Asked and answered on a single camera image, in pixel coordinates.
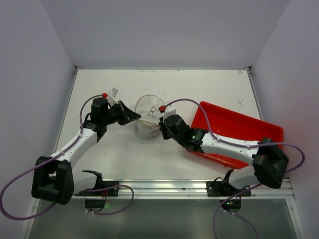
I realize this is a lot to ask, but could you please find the red plastic tray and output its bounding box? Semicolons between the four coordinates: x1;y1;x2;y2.
191;101;284;169

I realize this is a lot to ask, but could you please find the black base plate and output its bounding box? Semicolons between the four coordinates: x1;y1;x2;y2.
206;181;251;197
75;180;119;197

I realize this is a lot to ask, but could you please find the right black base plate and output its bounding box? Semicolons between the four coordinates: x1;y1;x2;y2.
206;181;251;197

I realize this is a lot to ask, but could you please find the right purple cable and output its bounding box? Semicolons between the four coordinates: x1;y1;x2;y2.
164;98;306;239

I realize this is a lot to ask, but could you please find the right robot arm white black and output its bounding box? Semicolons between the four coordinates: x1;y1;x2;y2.
159;115;289;196

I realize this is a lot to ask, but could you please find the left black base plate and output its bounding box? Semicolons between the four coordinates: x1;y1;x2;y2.
75;180;119;197

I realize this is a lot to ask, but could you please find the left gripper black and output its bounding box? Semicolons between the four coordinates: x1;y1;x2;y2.
102;100;140;125

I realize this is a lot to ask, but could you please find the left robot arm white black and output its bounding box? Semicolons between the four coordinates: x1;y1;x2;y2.
31;95;141;205

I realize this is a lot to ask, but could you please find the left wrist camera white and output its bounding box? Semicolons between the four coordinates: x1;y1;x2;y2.
102;88;118;107

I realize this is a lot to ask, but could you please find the aluminium mounting rail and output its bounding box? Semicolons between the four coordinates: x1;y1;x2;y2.
72;179;295;200

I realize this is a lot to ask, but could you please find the white mesh laundry bag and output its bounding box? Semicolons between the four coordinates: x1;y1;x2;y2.
135;94;164;141

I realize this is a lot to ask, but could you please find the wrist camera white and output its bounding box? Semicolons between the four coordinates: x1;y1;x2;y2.
102;88;118;107
159;105;176;120

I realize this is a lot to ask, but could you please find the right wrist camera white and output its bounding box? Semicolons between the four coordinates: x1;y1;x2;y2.
159;105;176;120

